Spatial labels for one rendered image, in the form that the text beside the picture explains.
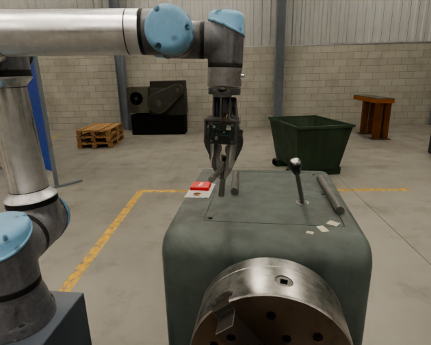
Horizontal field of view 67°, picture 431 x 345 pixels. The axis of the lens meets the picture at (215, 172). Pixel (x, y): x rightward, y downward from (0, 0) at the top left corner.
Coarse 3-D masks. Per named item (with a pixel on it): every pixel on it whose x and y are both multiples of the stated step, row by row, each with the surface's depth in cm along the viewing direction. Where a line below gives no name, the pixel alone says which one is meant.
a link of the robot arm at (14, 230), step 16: (0, 224) 67; (16, 224) 66; (32, 224) 72; (0, 240) 62; (16, 240) 64; (32, 240) 69; (48, 240) 75; (0, 256) 63; (16, 256) 65; (32, 256) 68; (0, 272) 63; (16, 272) 65; (32, 272) 68; (0, 288) 64; (16, 288) 66
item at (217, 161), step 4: (212, 144) 75; (216, 144) 77; (220, 144) 78; (212, 148) 75; (216, 148) 77; (220, 148) 77; (212, 152) 75; (216, 152) 77; (220, 152) 78; (212, 156) 74; (216, 156) 77; (212, 160) 74; (216, 160) 78; (220, 160) 78; (212, 164) 74; (216, 164) 78; (216, 168) 78; (220, 176) 79
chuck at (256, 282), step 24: (216, 288) 67; (240, 288) 61; (264, 288) 59; (288, 288) 59; (312, 288) 62; (240, 312) 59; (264, 312) 59; (288, 312) 58; (312, 312) 57; (336, 312) 60; (192, 336) 63; (216, 336) 62; (264, 336) 60; (288, 336) 59; (312, 336) 59; (336, 336) 58
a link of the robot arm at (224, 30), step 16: (224, 16) 65; (240, 16) 66; (208, 32) 65; (224, 32) 65; (240, 32) 66; (208, 48) 66; (224, 48) 66; (240, 48) 67; (208, 64) 70; (224, 64) 67; (240, 64) 69
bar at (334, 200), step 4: (320, 176) 110; (320, 180) 106; (324, 180) 105; (320, 184) 105; (324, 184) 102; (324, 188) 99; (328, 188) 98; (328, 192) 95; (332, 192) 94; (328, 196) 93; (332, 196) 91; (336, 196) 92; (332, 200) 90; (336, 200) 89; (332, 204) 88; (336, 204) 86; (340, 204) 86; (336, 208) 85; (340, 208) 84; (340, 212) 85
